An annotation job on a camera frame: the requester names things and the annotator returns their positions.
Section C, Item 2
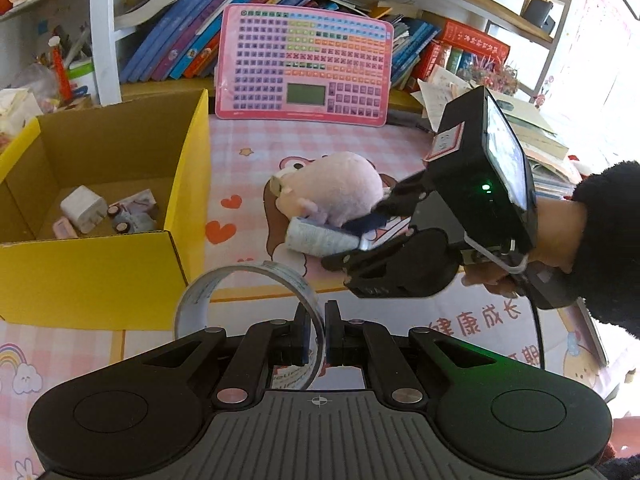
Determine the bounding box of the pink plush pig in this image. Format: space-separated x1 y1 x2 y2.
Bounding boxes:
269 152 384 228

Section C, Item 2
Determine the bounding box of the clear tape roll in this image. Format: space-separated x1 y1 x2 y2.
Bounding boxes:
174 261 326 390

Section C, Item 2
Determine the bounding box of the white power adapter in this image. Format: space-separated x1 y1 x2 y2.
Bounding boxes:
60 185 107 234

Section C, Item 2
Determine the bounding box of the staples box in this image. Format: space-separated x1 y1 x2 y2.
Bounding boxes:
119 188 157 216

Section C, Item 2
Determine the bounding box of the black fuzzy sleeve forearm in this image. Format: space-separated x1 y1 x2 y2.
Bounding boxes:
570 162 639 337

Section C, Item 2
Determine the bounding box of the person right hand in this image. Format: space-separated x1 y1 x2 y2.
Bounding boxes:
459 198 589 297

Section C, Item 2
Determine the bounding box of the pile of papers and books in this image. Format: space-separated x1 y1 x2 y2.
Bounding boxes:
410 65 582 200

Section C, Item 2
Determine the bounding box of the pink printed table mat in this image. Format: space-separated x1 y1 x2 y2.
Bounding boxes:
0 114 626 480

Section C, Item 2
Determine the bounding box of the red book box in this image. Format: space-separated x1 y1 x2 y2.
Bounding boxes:
410 18 510 80

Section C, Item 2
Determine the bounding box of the pink toy keyboard tablet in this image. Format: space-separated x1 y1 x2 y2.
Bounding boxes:
215 3 394 127

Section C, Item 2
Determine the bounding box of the yellow cardboard box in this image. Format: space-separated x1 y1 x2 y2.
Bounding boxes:
1 91 210 330

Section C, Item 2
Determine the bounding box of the row of blue books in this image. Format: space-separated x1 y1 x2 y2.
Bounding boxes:
118 0 320 84

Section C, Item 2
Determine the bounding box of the red pen in holder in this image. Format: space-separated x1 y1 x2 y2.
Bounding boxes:
48 36 73 103

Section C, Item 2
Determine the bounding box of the floral tissue pack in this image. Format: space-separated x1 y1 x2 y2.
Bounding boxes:
0 88 42 151

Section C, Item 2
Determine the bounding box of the white shelf post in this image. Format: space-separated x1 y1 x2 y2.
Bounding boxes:
89 0 122 106

